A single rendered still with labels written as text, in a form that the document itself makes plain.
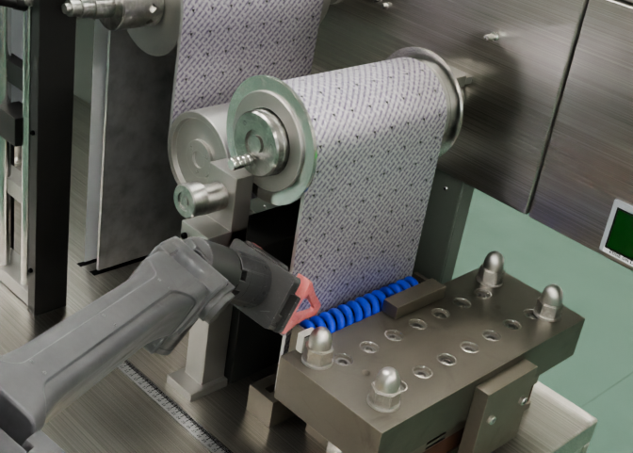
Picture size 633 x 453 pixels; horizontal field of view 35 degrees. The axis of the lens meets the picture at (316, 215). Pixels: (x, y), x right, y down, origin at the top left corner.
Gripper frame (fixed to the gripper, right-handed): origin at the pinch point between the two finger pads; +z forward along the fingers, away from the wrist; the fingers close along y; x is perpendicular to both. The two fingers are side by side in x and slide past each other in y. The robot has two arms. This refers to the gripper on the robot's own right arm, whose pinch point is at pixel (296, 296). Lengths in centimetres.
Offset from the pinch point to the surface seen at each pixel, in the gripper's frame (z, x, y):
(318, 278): 2.0, 3.0, 0.2
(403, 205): 10.6, 15.3, 0.3
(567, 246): 260, 28, -83
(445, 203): 26.1, 18.1, -3.5
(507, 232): 249, 22, -102
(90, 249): 6.8, -12.9, -41.4
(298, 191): -8.9, 11.3, -0.4
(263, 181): -8.8, 10.3, -5.6
